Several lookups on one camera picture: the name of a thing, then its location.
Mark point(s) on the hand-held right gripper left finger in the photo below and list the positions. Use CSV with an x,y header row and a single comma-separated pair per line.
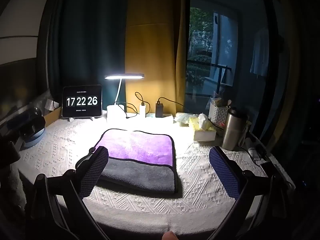
x,y
93,173

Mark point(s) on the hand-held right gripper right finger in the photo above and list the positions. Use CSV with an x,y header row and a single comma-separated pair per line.
x,y
225,173

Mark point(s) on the purple and grey towel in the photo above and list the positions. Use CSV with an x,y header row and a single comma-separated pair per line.
x,y
140,145

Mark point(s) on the person's right hand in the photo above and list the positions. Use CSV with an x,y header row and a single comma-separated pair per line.
x,y
170,236

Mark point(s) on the cardboard box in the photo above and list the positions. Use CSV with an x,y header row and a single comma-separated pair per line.
x,y
53,115

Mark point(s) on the white textured tablecloth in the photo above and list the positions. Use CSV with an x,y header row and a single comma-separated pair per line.
x,y
200,180

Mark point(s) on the white tube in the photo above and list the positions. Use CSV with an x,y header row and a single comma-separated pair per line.
x,y
253,151

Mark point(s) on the grey tablet stand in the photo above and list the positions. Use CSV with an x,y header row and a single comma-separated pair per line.
x,y
71,119

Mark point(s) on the stainless steel tumbler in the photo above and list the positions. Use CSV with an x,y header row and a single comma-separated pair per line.
x,y
232,130

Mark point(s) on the yellow tissue box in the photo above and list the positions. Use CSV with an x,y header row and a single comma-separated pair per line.
x,y
203,133

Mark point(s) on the tablet with clock display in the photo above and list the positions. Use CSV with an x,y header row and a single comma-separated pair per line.
x,y
82,101

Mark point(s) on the white plastic basket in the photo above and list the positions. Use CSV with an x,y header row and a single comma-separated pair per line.
x,y
217,113

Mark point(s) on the white desk lamp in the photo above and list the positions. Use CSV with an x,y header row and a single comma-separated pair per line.
x,y
116,113

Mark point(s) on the crumpled white plastic bag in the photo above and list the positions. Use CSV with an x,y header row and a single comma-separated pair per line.
x,y
182,118

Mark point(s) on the white charger plug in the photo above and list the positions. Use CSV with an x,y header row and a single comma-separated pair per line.
x,y
142,110

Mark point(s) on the white power strip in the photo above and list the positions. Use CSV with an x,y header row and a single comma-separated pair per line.
x,y
167,116

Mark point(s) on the black charger plug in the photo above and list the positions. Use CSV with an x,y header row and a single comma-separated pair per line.
x,y
159,110

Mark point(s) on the dark green curtain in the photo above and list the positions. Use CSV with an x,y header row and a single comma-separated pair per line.
x,y
87,42

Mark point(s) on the balcony railing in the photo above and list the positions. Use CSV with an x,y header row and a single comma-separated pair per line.
x,y
220,67

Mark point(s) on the hanging white shirt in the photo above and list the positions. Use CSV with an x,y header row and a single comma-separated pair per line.
x,y
260,55

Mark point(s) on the yellow curtain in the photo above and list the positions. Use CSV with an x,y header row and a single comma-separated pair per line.
x,y
152,50

